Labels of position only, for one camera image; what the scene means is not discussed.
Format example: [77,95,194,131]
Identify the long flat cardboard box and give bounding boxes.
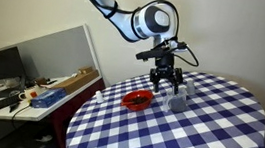
[50,62,101,98]

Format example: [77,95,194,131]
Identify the dark brown food pieces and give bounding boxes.
[132,95,150,106]

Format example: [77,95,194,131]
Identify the small white bottle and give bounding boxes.
[94,90,105,105]

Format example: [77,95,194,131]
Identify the white office desk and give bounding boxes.
[0,63,108,148]

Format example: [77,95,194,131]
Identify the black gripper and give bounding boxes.
[147,50,187,97]

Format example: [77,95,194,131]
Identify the blue carton box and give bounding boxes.
[29,85,68,113]

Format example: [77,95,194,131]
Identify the black desk cable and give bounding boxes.
[10,101,33,131]

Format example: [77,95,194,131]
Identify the black keyboard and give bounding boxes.
[0,92,23,117]

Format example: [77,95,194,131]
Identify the grey desk divider panel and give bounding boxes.
[0,14,107,91]

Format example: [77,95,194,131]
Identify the black computer monitor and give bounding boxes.
[0,44,29,85]

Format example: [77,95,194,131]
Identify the red spoon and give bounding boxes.
[121,98,137,107]

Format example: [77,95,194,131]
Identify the white mug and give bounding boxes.
[18,85,39,103]

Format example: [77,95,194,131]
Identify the clear plastic measuring jug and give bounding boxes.
[161,85,190,115]

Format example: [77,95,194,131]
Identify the blue white checkered tablecloth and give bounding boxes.
[64,56,265,148]

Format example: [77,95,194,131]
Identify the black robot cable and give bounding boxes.
[63,0,207,68]

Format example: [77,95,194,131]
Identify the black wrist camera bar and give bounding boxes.
[135,36,189,66]

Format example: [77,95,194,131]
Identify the red plastic bowl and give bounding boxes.
[119,87,156,115]

